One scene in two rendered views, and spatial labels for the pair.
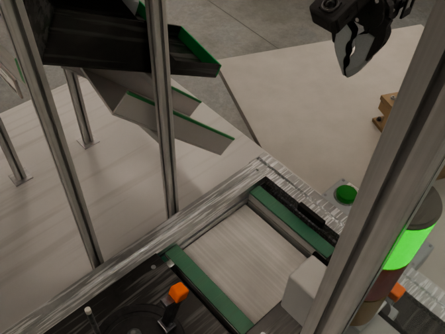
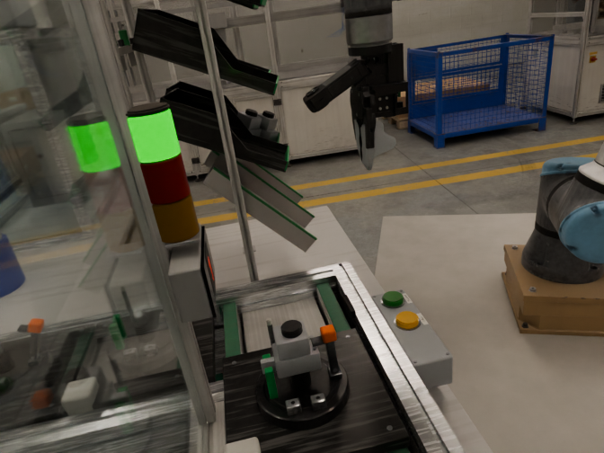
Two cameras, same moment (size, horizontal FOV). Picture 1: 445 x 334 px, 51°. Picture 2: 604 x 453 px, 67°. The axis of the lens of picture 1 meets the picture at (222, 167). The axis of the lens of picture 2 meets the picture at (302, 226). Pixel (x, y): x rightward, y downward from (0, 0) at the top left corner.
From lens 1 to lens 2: 0.59 m
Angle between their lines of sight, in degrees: 37
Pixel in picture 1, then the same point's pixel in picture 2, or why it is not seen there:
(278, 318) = (254, 357)
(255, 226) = (308, 313)
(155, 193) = not seen: hidden behind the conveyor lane
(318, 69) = (475, 232)
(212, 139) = (293, 232)
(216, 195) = (286, 279)
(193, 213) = (260, 285)
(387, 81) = not seen: hidden behind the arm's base
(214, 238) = (271, 312)
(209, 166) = not seen: hidden behind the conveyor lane
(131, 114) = (217, 186)
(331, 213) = (368, 309)
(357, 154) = (464, 297)
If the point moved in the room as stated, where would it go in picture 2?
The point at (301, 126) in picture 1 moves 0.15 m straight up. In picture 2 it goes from (423, 268) to (422, 215)
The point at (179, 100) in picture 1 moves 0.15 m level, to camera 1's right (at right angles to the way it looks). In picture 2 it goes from (292, 209) to (345, 217)
